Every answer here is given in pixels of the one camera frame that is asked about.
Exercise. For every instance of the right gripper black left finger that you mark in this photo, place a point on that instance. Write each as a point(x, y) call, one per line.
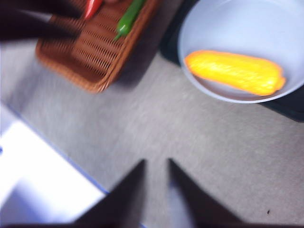
point(123, 204)

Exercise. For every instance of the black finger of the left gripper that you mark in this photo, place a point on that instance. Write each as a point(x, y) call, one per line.
point(47, 6)
point(35, 29)

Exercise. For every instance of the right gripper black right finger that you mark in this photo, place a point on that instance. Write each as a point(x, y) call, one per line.
point(197, 204)

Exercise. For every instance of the yellow corn cob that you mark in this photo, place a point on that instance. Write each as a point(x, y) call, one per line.
point(235, 71)

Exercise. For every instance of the blue round plate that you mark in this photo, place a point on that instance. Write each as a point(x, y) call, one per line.
point(237, 28)

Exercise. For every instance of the brown wicker basket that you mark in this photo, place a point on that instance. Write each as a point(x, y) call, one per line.
point(95, 54)

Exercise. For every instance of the green chili pepper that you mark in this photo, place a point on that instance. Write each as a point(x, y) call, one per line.
point(126, 22)

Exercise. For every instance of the black rectangular tray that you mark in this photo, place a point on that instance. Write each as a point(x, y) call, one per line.
point(171, 42)

